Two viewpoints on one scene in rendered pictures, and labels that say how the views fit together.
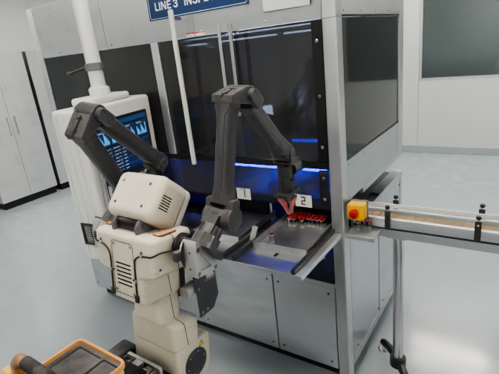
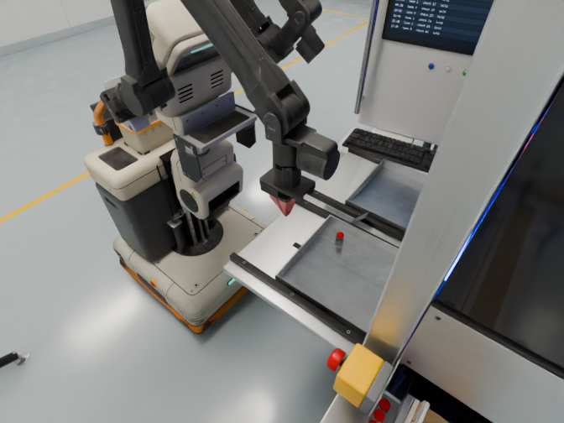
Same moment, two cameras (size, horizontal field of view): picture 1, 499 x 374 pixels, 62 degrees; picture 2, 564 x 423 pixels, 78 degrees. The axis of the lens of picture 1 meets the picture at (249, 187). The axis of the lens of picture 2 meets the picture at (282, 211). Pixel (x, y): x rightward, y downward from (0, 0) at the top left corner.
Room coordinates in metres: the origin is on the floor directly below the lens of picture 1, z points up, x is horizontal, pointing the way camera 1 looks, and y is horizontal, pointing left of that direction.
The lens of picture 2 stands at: (1.56, -0.69, 1.63)
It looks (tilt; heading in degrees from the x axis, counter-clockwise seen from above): 45 degrees down; 92
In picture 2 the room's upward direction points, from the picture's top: straight up
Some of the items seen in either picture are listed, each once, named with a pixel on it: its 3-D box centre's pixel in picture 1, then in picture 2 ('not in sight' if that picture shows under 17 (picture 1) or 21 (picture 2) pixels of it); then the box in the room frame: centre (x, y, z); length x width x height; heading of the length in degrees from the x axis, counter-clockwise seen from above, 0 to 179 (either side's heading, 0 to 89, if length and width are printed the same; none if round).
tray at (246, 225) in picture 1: (236, 222); (415, 203); (1.94, 0.09, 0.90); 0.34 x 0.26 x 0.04; 145
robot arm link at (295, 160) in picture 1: (288, 161); (305, 138); (1.58, -0.16, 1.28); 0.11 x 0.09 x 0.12; 145
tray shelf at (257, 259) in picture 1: (258, 238); (366, 232); (1.78, -0.01, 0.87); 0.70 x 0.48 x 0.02; 55
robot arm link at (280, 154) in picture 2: (285, 171); (289, 148); (1.55, -0.15, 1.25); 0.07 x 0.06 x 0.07; 145
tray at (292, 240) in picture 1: (296, 232); (360, 278); (1.74, -0.19, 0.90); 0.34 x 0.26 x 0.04; 145
